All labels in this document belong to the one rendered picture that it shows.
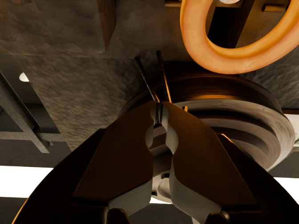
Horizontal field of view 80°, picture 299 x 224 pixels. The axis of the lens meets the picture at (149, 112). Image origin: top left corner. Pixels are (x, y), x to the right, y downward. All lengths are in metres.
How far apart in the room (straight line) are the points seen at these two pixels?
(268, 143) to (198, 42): 0.29
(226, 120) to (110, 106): 0.36
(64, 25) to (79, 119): 0.45
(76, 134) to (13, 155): 8.78
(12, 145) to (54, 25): 9.62
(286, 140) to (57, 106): 0.64
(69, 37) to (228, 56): 0.24
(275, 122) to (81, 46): 0.39
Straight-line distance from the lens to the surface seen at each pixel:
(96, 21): 0.26
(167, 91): 0.32
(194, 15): 0.28
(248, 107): 0.38
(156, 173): 0.41
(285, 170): 9.51
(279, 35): 0.35
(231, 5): 0.41
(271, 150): 0.51
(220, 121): 0.37
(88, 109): 0.62
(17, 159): 9.31
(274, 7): 0.39
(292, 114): 0.70
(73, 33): 0.27
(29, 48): 0.46
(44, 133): 5.97
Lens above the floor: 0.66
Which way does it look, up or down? 49 degrees up
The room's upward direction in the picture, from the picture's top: 178 degrees counter-clockwise
